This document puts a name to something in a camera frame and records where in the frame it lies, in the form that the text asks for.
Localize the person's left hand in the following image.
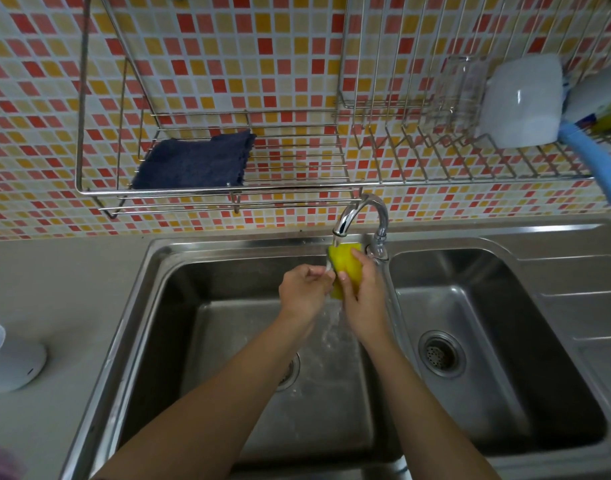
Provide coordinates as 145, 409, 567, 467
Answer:
277, 263, 336, 325

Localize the person's right hand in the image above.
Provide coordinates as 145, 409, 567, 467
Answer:
335, 248, 394, 345

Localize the chrome faucet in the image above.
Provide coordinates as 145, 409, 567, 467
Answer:
332, 193, 390, 263

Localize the white cylindrical humidifier body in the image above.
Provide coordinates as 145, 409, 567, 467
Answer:
0, 323, 49, 394

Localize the person's right forearm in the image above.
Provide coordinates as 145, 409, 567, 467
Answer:
363, 334, 502, 480

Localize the person's left forearm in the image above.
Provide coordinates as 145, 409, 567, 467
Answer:
93, 309, 332, 480

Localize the round steel drain strainer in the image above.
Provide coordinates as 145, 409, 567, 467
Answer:
275, 352, 302, 393
418, 329, 468, 379

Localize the stainless steel double sink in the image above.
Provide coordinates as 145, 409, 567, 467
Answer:
60, 217, 611, 480

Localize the dark blue cloth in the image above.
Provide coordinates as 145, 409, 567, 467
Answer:
130, 129, 256, 191

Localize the clear drinking glass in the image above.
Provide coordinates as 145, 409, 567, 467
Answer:
425, 54, 489, 133

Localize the white cup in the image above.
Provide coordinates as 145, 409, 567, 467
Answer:
478, 53, 566, 149

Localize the white labelled bottle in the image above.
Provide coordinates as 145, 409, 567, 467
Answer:
563, 59, 611, 125

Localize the purple smear stain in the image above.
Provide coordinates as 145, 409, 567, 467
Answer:
0, 448, 24, 480

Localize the blue handled brush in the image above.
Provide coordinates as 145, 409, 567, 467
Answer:
558, 77, 611, 207

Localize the steel wire wall rack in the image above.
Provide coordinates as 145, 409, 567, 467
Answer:
75, 0, 611, 219

